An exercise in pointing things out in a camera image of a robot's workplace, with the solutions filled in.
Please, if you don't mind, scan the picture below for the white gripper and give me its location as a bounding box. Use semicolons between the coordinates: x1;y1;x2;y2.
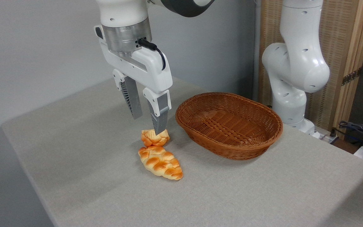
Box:
94;25;173;136

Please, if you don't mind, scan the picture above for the small bread roll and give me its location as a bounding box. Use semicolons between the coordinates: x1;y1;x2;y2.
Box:
141;129;170;147

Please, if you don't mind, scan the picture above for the braided bread loaf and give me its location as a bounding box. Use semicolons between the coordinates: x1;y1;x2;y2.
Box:
138;145;183;181

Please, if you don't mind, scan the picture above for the brown wicker basket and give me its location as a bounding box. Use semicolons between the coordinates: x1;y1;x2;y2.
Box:
175;92;284;161

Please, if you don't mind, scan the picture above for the grey tablecloth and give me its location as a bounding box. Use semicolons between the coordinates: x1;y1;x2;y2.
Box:
1;76;363;227

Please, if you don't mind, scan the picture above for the metal screen hinge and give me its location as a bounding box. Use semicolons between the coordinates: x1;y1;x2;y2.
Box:
341;67;362;86

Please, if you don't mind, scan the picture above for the wooden folding screen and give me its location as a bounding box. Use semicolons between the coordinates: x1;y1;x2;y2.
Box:
258;0;363;131

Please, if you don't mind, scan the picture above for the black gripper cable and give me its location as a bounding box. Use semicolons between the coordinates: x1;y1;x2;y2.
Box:
137;38;167;71

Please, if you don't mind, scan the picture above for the dark cable bundle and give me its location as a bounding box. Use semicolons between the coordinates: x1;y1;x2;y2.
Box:
338;121;363;149

